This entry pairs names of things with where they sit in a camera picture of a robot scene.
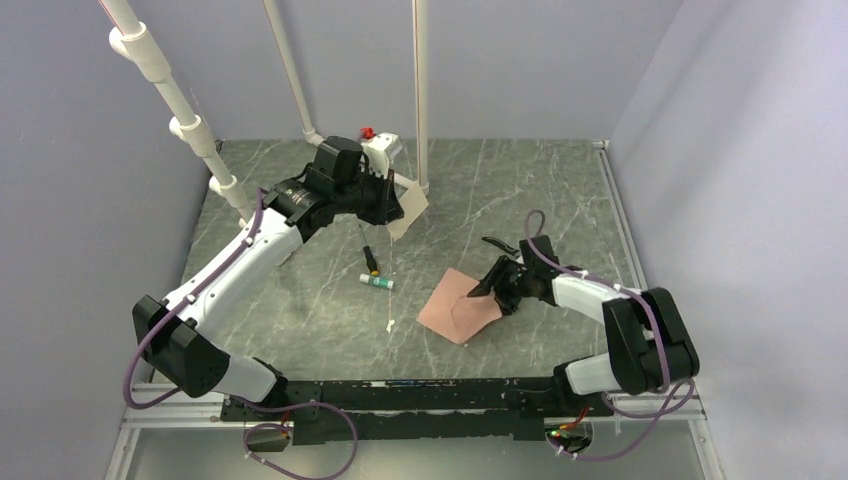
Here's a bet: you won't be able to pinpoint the green glue stick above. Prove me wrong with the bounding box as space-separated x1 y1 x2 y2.
359 274 394 290

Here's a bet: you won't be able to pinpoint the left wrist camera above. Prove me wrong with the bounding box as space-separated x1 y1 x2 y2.
359 127 403 177

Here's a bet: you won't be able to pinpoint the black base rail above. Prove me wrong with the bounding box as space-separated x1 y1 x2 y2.
219 377 617 446

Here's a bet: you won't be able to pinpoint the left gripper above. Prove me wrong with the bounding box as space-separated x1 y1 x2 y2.
333 164 405 226

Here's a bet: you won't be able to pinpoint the black pliers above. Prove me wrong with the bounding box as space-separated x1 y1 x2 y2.
481 236 521 259

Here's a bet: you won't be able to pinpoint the tan paper letter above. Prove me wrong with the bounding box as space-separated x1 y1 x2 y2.
387 182 429 241

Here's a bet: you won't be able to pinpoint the pink envelope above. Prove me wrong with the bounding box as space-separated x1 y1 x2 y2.
417 268 503 345

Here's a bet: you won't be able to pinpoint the aluminium side rail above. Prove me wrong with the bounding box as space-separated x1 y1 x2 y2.
591 140 647 288

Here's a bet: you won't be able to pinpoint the black yellow screwdriver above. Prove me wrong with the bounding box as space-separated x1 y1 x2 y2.
358 224 379 276

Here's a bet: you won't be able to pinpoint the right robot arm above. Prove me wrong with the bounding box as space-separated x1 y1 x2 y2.
469 235 700 415

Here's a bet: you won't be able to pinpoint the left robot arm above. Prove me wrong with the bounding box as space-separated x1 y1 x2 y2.
123 133 405 420

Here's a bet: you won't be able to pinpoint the white PVC pipe frame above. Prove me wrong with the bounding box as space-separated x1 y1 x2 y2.
100 1 429 226

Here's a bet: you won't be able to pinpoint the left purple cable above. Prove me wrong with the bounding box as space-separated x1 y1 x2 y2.
123 188 266 411

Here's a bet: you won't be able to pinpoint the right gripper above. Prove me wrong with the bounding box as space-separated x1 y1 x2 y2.
468 256 535 316

